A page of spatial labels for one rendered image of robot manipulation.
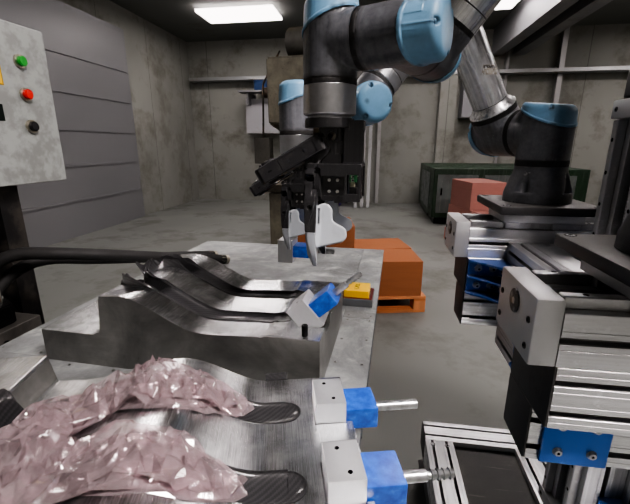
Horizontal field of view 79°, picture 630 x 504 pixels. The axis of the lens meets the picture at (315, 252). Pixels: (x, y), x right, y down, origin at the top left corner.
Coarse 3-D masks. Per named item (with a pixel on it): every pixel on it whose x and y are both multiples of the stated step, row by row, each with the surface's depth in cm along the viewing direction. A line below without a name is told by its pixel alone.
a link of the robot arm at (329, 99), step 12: (312, 84) 52; (324, 84) 51; (336, 84) 51; (348, 84) 51; (312, 96) 52; (324, 96) 51; (336, 96) 51; (348, 96) 52; (312, 108) 52; (324, 108) 52; (336, 108) 52; (348, 108) 52
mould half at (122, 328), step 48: (144, 288) 67; (192, 288) 73; (288, 288) 79; (48, 336) 68; (96, 336) 66; (144, 336) 64; (192, 336) 62; (240, 336) 60; (288, 336) 59; (336, 336) 76
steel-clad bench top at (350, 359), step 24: (240, 264) 125; (264, 264) 125; (288, 264) 125; (336, 264) 125; (360, 264) 125; (72, 312) 89; (360, 312) 89; (24, 336) 78; (360, 336) 78; (336, 360) 69; (360, 360) 69; (360, 384) 62; (360, 432) 52
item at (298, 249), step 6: (282, 240) 90; (294, 240) 92; (282, 246) 91; (294, 246) 90; (300, 246) 90; (282, 252) 91; (288, 252) 91; (294, 252) 91; (300, 252) 90; (306, 252) 90; (318, 252) 91; (330, 252) 91; (282, 258) 91; (288, 258) 91; (294, 258) 93
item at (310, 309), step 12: (360, 276) 60; (324, 288) 63; (336, 288) 62; (300, 300) 62; (312, 300) 62; (324, 300) 61; (336, 300) 61; (288, 312) 62; (300, 312) 62; (312, 312) 61; (324, 312) 61; (300, 324) 62; (312, 324) 62
